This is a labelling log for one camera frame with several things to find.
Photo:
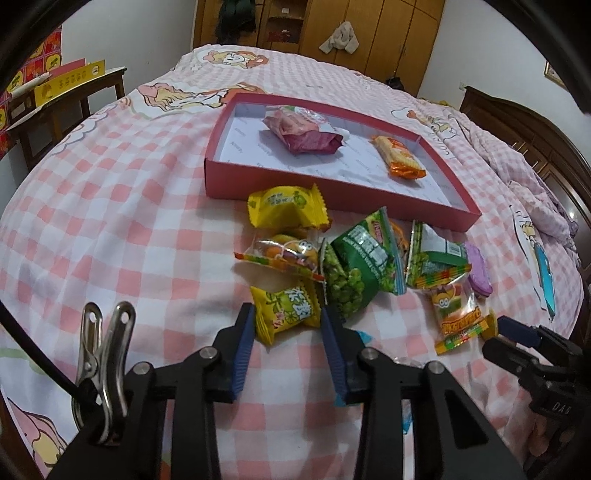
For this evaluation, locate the pink checkered quilt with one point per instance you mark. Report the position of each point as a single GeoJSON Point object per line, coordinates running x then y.
{"type": "Point", "coordinates": [521, 175]}

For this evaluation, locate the pink checkered printed bedsheet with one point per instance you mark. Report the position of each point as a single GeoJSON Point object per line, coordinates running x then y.
{"type": "Point", "coordinates": [138, 207]}

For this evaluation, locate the dark hanging clothes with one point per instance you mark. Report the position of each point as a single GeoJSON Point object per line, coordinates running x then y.
{"type": "Point", "coordinates": [235, 21]}

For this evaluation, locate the metal spring clip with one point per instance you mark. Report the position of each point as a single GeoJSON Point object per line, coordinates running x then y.
{"type": "Point", "coordinates": [104, 369]}

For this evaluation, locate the small green pea packet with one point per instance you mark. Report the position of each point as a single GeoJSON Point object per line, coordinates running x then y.
{"type": "Point", "coordinates": [434, 251]}

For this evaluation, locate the large green pea packet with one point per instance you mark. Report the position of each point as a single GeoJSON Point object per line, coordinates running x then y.
{"type": "Point", "coordinates": [364, 258]}

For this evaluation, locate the maroon snack packet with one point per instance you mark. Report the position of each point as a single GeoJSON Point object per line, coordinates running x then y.
{"type": "Point", "coordinates": [309, 141]}

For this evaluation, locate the beige hanging towel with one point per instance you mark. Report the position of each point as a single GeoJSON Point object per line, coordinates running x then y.
{"type": "Point", "coordinates": [339, 39]}

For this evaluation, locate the wooden headboard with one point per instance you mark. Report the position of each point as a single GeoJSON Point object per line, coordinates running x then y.
{"type": "Point", "coordinates": [531, 134]}

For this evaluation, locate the yellow snack packet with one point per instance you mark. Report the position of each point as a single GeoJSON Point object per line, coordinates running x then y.
{"type": "Point", "coordinates": [286, 205]}
{"type": "Point", "coordinates": [286, 309]}

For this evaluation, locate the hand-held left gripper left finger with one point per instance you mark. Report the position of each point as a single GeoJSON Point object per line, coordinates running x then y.
{"type": "Point", "coordinates": [244, 344]}

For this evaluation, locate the red cardboard box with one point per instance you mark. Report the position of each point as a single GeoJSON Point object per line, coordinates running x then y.
{"type": "Point", "coordinates": [323, 190]}

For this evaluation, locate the clear jelly packet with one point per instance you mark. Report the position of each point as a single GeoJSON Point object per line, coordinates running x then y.
{"type": "Point", "coordinates": [459, 314]}
{"type": "Point", "coordinates": [281, 254]}

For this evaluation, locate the wooden side table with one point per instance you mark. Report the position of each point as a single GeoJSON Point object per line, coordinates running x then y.
{"type": "Point", "coordinates": [69, 104]}

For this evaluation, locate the framed wall picture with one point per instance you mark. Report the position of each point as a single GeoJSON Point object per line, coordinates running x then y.
{"type": "Point", "coordinates": [555, 74]}

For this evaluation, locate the red wall poster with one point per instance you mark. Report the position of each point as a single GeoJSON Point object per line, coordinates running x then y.
{"type": "Point", "coordinates": [27, 64]}

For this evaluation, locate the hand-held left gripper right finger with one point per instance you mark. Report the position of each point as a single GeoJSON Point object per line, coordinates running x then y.
{"type": "Point", "coordinates": [333, 355]}

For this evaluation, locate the orange cracker packet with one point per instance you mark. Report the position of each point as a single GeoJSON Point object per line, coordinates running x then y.
{"type": "Point", "coordinates": [398, 154]}

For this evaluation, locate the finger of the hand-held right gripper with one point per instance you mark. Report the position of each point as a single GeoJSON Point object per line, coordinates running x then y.
{"type": "Point", "coordinates": [517, 330]}
{"type": "Point", "coordinates": [505, 357]}

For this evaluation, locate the small black bag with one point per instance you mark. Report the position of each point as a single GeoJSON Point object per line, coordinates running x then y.
{"type": "Point", "coordinates": [395, 83]}

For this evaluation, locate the wooden wardrobe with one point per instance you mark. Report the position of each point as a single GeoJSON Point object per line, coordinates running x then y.
{"type": "Point", "coordinates": [378, 32]}

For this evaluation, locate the purple plastic snack case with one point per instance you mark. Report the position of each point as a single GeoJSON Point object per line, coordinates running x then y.
{"type": "Point", "coordinates": [479, 270]}

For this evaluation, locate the yellow cardboard box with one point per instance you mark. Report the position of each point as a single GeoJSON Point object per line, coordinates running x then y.
{"type": "Point", "coordinates": [69, 83]}

